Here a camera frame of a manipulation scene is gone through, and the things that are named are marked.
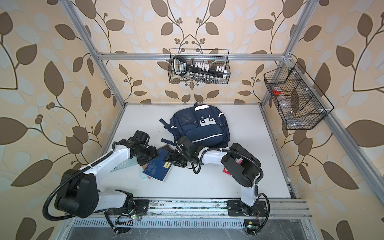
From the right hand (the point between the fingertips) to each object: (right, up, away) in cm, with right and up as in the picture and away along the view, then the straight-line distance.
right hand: (166, 163), depth 83 cm
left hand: (-6, +3, +3) cm, 8 cm away
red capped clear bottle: (+61, +41, -2) cm, 73 cm away
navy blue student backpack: (+23, +21, +19) cm, 36 cm away
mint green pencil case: (-13, -7, -1) cm, 15 cm away
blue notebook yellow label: (-5, -3, +1) cm, 6 cm away
